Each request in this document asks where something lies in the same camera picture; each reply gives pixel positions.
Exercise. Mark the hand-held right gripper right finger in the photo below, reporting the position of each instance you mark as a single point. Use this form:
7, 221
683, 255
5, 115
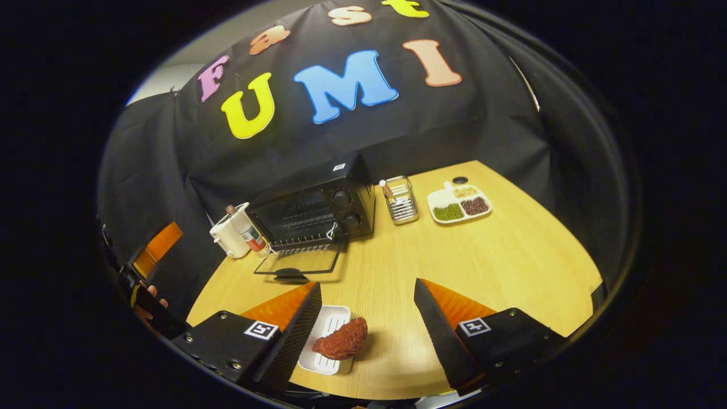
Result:
443, 341

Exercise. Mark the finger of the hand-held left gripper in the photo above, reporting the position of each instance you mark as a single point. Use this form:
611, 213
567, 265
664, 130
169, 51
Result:
156, 250

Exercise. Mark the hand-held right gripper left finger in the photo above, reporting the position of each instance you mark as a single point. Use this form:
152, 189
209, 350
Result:
295, 335

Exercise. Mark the red meat piece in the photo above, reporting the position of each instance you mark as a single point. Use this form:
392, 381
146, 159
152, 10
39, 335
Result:
341, 339

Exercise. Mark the black electric oven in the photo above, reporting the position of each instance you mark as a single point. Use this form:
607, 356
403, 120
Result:
318, 210

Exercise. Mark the white foam tray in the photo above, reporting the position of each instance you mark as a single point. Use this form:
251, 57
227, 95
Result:
329, 318

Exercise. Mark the clear bottle with red label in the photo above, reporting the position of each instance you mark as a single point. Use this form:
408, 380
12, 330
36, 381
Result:
250, 233

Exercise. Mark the white divided plate with beans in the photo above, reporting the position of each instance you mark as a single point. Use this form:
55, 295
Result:
454, 204

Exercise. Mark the black table grommet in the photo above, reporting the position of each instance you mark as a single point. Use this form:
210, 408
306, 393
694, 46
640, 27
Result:
460, 180

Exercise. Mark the white-tipped stick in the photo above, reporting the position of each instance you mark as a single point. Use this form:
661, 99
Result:
387, 186

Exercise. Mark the black backdrop cloth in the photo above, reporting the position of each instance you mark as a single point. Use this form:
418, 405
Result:
341, 142

